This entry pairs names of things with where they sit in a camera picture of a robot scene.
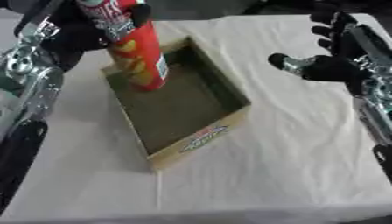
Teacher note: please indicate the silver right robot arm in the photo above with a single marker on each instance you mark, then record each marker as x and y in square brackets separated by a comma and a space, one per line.
[376, 108]

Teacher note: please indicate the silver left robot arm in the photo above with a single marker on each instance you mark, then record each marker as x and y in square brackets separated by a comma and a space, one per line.
[28, 87]

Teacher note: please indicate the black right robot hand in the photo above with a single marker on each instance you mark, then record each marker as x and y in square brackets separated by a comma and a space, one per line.
[334, 68]

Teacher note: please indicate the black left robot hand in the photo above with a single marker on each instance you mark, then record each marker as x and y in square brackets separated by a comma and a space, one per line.
[76, 35]

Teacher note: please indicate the open tan cardboard box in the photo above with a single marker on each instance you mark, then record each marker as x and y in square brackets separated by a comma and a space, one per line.
[176, 100]

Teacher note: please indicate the red cylindrical chips can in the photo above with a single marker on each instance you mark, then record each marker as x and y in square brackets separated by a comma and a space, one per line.
[137, 49]

